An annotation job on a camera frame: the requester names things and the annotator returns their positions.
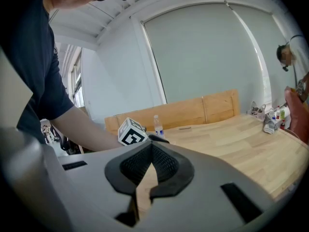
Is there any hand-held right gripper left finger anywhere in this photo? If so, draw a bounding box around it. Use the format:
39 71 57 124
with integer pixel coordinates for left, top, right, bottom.
44 141 154 232

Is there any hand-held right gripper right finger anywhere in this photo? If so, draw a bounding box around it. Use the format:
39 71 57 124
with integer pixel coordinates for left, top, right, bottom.
144 141 276 232

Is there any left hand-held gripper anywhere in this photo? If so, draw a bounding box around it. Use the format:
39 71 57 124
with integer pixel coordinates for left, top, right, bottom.
117 117 170 147

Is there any person's left forearm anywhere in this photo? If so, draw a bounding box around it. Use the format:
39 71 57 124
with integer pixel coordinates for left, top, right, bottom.
49 104 122 153

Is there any clear plastic water bottle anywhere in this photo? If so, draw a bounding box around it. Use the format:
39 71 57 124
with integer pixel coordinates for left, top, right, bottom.
153 115 166 140

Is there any large wooden board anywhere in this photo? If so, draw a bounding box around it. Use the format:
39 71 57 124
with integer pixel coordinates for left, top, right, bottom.
104 88 240 136

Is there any grey crumpled cloth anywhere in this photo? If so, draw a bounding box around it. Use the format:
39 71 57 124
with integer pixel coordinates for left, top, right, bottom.
262 113 278 135

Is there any grey roller blind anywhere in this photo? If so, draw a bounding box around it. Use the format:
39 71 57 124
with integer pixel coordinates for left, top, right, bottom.
140 2 271 105
227 3 295 102

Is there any person's dark blue shirt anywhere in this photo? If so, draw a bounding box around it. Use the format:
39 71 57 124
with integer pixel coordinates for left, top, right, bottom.
0 0 75 145

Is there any window with white frame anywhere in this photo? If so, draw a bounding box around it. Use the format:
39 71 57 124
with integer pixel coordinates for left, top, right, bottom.
69 45 85 109

